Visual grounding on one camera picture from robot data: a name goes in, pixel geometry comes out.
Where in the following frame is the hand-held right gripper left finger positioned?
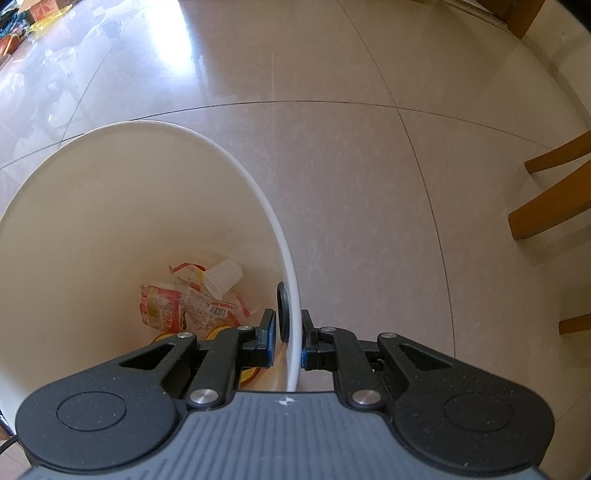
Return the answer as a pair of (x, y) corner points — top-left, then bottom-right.
(117, 309), (278, 409)

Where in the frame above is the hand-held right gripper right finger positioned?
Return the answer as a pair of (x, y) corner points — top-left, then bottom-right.
(300, 309), (455, 409)

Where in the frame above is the orange drink can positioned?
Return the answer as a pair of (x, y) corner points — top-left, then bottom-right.
(152, 324), (259, 385)

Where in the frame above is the red striped clear wrapper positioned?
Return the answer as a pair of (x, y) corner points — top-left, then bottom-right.
(168, 261), (253, 328)

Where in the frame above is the small white plastic cup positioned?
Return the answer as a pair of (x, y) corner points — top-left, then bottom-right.
(203, 258), (245, 299)

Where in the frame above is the red white wrapper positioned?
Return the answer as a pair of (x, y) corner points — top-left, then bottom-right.
(137, 281), (186, 331)

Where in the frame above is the white plastic bin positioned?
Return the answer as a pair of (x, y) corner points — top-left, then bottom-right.
(0, 120), (304, 435)

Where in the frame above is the black round bin knob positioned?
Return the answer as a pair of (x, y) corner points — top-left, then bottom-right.
(276, 281), (291, 344)

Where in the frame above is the wooden chair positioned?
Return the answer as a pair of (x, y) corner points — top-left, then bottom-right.
(508, 130), (591, 336)

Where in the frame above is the colourful clutter pile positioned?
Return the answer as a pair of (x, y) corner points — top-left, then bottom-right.
(0, 0), (72, 58)

